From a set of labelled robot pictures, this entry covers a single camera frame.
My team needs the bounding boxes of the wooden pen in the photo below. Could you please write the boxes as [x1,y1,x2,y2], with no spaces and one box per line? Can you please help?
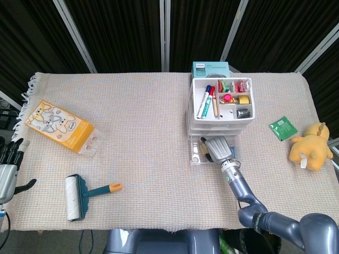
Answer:
[211,96,220,119]

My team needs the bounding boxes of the grey partition post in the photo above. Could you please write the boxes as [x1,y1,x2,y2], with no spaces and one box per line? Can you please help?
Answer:
[220,0,249,62]
[159,0,171,72]
[0,89,22,111]
[52,0,97,74]
[295,23,339,74]

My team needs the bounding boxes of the white drawer organizer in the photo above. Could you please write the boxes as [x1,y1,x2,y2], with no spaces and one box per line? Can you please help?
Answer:
[185,77,256,138]

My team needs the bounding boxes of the teal lint roller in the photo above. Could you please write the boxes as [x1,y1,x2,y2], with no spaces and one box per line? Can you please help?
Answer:
[65,174,123,222]

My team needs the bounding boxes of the clear top drawer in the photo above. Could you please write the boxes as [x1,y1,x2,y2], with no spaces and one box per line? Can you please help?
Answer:
[187,120,248,128]

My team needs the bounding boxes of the yellow cartoon tissue pack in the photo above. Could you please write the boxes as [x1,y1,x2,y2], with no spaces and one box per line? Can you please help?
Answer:
[25,99,105,158]

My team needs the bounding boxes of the black binder clips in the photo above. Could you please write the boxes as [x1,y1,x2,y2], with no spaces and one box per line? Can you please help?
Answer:
[235,107,251,119]

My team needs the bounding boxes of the beige woven tablecloth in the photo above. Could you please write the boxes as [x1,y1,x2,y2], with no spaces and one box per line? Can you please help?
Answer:
[5,71,339,236]

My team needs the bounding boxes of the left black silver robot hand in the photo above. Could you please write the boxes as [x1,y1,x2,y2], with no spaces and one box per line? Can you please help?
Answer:
[0,139,37,204]

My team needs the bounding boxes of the blue capped white marker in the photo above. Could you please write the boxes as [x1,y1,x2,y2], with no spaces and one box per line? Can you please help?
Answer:
[195,84,212,119]

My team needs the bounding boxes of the green foil packet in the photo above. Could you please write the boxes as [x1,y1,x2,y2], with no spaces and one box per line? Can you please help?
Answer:
[268,115,299,142]

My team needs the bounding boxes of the green plastic bag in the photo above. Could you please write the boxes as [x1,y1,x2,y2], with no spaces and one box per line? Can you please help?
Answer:
[219,230,231,254]

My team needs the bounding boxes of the yellow plush toy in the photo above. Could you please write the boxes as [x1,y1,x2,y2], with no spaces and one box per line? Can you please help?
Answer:
[288,122,334,172]

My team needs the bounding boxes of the red capped green marker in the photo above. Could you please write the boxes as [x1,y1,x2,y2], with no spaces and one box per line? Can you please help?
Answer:
[201,86,216,119]

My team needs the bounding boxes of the teal cardboard product box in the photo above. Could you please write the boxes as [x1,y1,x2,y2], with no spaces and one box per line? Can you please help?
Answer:
[192,61,230,79]

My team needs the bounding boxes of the clear middle drawer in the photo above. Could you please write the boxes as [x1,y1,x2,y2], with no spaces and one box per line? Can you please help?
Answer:
[187,126,246,133]

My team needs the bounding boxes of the clear bottom drawer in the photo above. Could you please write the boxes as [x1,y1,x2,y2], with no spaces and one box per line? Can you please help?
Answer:
[189,134,240,166]

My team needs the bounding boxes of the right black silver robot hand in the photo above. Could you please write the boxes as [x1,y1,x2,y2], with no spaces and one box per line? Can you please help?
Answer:
[200,136,235,164]

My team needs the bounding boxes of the clear drawer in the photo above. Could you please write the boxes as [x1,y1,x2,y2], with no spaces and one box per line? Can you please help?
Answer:
[189,134,240,166]
[187,120,248,128]
[187,126,246,133]

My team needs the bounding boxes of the grey robot torso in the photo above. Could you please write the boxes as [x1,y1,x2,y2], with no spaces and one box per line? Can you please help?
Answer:
[105,229,220,254]

